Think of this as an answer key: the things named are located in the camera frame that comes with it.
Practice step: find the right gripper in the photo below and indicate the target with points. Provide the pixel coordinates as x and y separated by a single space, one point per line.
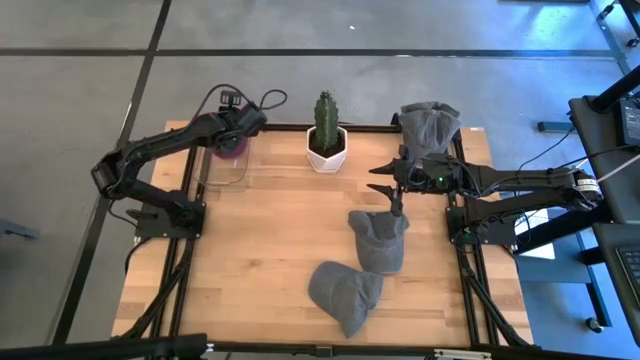
425 175

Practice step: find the white faceted plant pot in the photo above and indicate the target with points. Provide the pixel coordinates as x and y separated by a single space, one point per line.
327 162

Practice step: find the green cactus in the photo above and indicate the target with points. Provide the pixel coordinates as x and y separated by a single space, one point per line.
326 117

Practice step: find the black aluminium table frame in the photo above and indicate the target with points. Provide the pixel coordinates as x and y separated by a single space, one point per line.
285 128

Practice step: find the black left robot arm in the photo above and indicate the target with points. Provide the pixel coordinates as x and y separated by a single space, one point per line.
165 140

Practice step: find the black keyboard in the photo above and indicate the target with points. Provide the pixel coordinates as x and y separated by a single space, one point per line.
631 265

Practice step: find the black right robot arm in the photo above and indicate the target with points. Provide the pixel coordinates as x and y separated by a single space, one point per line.
525 180

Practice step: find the black caster wheel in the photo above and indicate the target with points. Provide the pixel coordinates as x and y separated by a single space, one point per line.
594 325

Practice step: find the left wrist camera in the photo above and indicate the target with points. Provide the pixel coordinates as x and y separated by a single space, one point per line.
230 98

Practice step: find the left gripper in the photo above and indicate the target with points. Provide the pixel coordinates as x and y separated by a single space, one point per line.
247 121

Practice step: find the white paper sheet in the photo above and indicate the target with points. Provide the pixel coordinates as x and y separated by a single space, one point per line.
537 247

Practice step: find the black power adapter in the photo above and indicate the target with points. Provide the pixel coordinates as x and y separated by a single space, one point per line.
631 120

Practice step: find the clear acrylic container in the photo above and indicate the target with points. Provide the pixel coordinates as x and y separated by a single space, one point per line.
225 174

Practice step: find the black side desk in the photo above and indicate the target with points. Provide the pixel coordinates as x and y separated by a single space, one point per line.
600 165

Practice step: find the black pole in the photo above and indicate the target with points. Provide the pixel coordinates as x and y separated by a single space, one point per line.
617 90

